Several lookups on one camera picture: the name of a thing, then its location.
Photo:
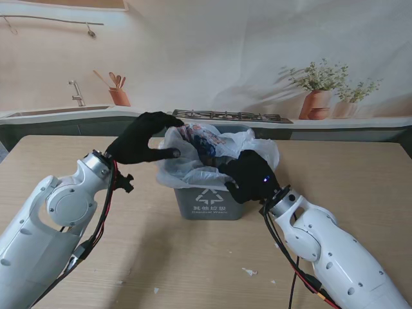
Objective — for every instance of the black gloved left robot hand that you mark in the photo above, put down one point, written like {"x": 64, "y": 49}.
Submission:
{"x": 135, "y": 145}

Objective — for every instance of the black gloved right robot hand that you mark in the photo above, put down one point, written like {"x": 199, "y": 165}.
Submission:
{"x": 254, "y": 180}

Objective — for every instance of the white translucent garbage bag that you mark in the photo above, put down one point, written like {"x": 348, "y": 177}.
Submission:
{"x": 174, "y": 167}

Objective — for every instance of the grey plastic waste bin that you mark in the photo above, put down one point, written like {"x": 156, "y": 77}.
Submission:
{"x": 190, "y": 209}

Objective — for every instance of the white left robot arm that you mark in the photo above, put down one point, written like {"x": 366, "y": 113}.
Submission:
{"x": 42, "y": 231}

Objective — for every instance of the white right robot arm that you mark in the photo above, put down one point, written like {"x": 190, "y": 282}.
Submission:
{"x": 338, "y": 257}

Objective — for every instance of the large white paper scrap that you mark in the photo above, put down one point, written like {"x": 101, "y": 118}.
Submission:
{"x": 249, "y": 272}

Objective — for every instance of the printed kitchen backdrop cloth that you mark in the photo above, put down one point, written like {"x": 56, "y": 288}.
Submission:
{"x": 206, "y": 48}

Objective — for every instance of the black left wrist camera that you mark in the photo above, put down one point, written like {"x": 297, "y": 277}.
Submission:
{"x": 125, "y": 181}

